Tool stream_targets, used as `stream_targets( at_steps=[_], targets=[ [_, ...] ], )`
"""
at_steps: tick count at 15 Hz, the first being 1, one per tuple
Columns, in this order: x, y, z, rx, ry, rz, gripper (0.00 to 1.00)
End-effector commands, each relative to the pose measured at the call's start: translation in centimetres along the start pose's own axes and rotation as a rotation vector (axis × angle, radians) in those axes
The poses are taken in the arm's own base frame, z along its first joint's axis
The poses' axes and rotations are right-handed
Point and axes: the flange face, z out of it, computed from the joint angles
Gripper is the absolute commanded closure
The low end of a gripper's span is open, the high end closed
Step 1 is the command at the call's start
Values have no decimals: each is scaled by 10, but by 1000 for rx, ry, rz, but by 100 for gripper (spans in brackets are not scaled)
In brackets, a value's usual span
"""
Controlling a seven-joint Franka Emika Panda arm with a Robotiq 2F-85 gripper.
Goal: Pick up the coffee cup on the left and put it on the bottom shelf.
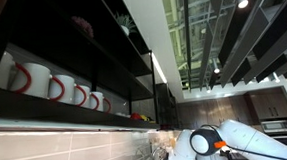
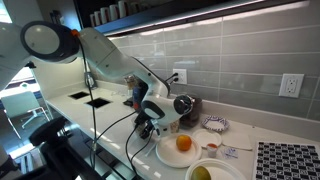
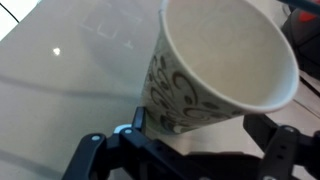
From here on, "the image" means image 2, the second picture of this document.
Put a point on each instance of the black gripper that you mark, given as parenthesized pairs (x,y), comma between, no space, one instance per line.
(145,121)

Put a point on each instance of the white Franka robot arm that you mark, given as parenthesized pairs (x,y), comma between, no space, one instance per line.
(110,56)

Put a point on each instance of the small red sauce cup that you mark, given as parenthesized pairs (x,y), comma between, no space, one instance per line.
(212,150)

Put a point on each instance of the under-shelf light strip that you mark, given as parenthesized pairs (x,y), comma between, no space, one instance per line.
(186,25)

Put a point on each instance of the white plastic straw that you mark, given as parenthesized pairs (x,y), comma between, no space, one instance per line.
(150,150)

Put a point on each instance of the large white paper plate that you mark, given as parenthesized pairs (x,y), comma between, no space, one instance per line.
(170,155)

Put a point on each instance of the orange fruit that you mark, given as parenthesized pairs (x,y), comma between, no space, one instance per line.
(183,142)

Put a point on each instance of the chrome round kettle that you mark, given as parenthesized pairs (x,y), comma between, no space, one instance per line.
(183,104)

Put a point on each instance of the brown glass jar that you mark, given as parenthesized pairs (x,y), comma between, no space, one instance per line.
(130,81)

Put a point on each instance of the small white paper plate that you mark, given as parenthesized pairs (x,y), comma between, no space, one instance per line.
(205,136)

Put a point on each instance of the white outlet with plugs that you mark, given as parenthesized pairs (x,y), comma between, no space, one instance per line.
(183,77)

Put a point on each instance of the green mango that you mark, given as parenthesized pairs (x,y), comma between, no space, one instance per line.
(200,173)

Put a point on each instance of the blue patterned paper plate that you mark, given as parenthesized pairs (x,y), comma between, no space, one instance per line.
(215,123)

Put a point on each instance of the clear soap dispenser bottle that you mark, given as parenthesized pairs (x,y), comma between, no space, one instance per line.
(87,80)

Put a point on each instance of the small sauce packet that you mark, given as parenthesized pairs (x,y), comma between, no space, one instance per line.
(230,152)

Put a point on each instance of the white paper bowl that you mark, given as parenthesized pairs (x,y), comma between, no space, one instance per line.
(225,170)

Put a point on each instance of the white paper napkin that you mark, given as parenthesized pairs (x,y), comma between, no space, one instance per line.
(236,140)

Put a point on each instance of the black tripod stand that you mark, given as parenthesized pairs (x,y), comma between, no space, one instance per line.
(53,156)

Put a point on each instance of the black white calibration checkerboard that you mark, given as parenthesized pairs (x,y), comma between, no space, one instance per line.
(286,161)

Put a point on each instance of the dark wall shelf unit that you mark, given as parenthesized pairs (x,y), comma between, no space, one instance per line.
(150,16)

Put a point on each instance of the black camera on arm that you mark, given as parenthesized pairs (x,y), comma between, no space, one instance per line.
(31,64)

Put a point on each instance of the white empty wall outlet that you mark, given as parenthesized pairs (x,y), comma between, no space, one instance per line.
(291,85)

